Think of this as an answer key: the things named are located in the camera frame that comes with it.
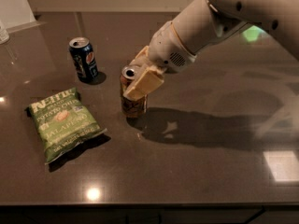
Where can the clear plastic bottle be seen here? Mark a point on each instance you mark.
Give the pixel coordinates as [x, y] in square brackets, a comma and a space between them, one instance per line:
[4, 35]

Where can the orange LaCroix can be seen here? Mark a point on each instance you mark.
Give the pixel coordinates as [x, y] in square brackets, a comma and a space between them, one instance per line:
[131, 109]

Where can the white board at corner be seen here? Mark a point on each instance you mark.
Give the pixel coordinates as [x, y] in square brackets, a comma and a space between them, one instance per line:
[17, 15]

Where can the blue Pepsi can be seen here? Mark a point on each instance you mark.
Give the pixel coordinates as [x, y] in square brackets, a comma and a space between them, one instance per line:
[81, 51]

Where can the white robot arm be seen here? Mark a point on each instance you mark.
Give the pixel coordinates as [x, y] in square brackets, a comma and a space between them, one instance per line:
[204, 23]

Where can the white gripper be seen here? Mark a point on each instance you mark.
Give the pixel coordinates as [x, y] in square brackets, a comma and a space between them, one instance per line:
[166, 48]

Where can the green jalapeno chip bag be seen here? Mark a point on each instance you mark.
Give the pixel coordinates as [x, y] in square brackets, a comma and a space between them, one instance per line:
[63, 123]

